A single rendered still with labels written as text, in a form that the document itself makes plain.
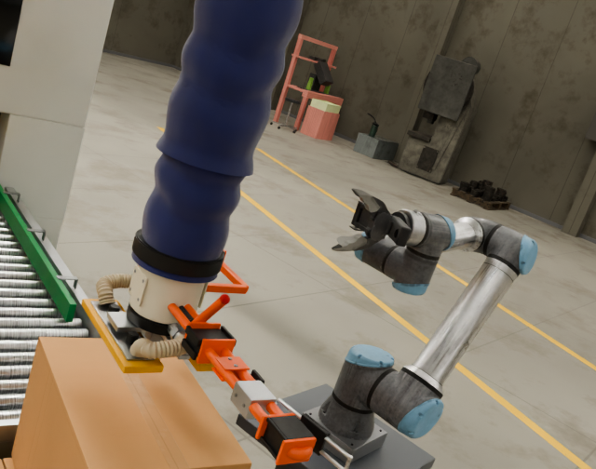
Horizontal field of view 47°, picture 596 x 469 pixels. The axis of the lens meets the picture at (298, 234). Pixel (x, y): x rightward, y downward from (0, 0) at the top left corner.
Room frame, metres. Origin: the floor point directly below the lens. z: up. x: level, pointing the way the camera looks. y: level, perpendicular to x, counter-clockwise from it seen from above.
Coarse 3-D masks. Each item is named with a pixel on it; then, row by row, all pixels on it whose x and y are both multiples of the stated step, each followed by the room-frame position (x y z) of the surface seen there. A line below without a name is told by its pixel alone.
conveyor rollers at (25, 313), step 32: (0, 224) 3.42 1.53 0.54; (0, 256) 3.03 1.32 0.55; (0, 288) 2.70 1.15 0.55; (32, 288) 2.86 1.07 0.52; (0, 320) 2.45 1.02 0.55; (32, 320) 2.53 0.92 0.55; (64, 320) 2.62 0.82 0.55; (0, 352) 2.29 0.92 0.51; (32, 352) 2.30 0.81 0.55; (0, 384) 2.05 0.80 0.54; (0, 416) 1.88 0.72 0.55
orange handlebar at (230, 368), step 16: (224, 272) 1.89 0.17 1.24; (208, 288) 1.72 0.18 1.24; (224, 288) 1.76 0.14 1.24; (240, 288) 1.79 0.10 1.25; (208, 352) 1.36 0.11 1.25; (224, 352) 1.39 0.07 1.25; (224, 368) 1.30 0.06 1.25; (240, 368) 1.32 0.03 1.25; (256, 416) 1.18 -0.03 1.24; (304, 448) 1.11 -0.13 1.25
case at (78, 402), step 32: (64, 352) 1.69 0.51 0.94; (96, 352) 1.75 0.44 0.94; (32, 384) 1.69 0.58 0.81; (64, 384) 1.54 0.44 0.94; (96, 384) 1.59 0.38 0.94; (128, 384) 1.64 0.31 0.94; (160, 384) 1.69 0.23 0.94; (192, 384) 1.74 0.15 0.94; (32, 416) 1.64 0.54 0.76; (64, 416) 1.44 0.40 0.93; (96, 416) 1.46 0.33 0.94; (128, 416) 1.50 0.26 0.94; (160, 416) 1.54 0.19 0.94; (192, 416) 1.59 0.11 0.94; (32, 448) 1.59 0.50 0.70; (64, 448) 1.40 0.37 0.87; (96, 448) 1.34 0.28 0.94; (128, 448) 1.38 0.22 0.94; (160, 448) 1.42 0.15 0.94; (192, 448) 1.46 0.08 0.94; (224, 448) 1.50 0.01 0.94
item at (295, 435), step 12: (264, 420) 1.15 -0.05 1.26; (276, 420) 1.15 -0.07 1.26; (288, 420) 1.16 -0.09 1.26; (264, 432) 1.15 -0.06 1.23; (276, 432) 1.12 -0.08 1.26; (288, 432) 1.12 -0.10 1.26; (300, 432) 1.14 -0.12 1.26; (264, 444) 1.13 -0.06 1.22; (276, 444) 1.12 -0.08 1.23; (288, 444) 1.09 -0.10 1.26; (300, 444) 1.11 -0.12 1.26; (312, 444) 1.13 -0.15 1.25; (276, 456) 1.10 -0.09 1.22
